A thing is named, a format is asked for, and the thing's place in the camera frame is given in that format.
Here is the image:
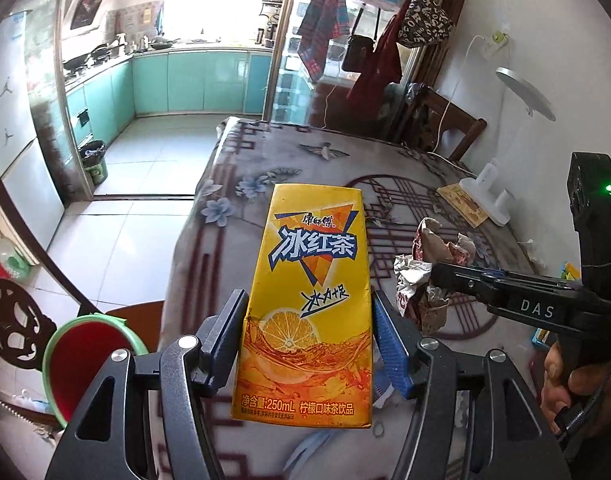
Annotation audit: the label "white power adapter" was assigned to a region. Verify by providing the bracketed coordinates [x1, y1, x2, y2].
[485, 31, 510, 56]

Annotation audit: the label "red garment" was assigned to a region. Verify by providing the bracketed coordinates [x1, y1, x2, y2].
[346, 12, 403, 106]

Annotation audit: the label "yellow drink carton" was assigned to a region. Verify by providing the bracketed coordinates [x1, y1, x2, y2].
[230, 183, 373, 430]

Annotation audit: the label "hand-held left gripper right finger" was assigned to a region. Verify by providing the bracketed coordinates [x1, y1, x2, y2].
[371, 290, 571, 480]

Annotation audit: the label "brown paper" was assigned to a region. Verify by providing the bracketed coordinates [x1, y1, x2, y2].
[414, 216, 479, 267]

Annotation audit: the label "white red wrapper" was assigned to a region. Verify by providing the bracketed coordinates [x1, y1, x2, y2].
[393, 254, 453, 333]

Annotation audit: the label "black wok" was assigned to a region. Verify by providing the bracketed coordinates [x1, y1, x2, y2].
[62, 52, 93, 72]

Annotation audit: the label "green plastic bottle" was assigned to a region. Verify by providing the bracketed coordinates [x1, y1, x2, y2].
[0, 237, 31, 281]

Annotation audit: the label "brown wooden chair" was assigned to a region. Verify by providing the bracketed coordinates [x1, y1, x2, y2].
[385, 85, 487, 161]

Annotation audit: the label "white desk lamp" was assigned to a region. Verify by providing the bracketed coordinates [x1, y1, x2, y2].
[458, 66, 556, 227]

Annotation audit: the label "wooden trivet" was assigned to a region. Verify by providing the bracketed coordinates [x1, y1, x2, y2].
[436, 183, 491, 227]

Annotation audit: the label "white cable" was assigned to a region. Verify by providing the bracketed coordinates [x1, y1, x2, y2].
[435, 35, 489, 153]

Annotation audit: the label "black shoulder bag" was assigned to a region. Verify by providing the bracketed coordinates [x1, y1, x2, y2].
[341, 34, 377, 73]

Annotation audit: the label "small dark kitchen bin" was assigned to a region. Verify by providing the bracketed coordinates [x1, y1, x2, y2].
[79, 140, 108, 186]

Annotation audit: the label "plaid shirt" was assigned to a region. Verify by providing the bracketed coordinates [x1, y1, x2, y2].
[298, 0, 350, 82]

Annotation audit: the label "teal kitchen cabinets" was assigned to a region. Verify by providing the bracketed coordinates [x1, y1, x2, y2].
[65, 49, 273, 126]

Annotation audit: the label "blue toy board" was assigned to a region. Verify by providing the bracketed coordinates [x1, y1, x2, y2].
[533, 259, 583, 347]

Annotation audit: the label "patterned cloth bag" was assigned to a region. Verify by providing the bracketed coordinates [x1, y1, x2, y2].
[398, 0, 455, 50]

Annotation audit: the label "dark carved wooden chair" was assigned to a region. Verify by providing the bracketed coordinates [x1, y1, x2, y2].
[0, 149, 166, 411]

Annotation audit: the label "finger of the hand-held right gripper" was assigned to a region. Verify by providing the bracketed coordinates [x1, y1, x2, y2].
[465, 266, 582, 291]
[430, 262, 509, 307]

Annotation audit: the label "white refrigerator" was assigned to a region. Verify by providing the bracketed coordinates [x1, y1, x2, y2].
[0, 10, 66, 271]

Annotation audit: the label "green bin with red liner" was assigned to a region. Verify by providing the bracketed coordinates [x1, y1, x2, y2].
[42, 312, 148, 428]

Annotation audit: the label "person's right hand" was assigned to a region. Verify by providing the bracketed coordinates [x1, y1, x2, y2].
[539, 342, 611, 433]

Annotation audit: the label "black cable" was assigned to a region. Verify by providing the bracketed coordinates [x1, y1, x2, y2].
[555, 350, 611, 441]

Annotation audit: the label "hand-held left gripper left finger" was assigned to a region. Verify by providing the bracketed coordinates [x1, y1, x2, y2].
[45, 288, 249, 480]

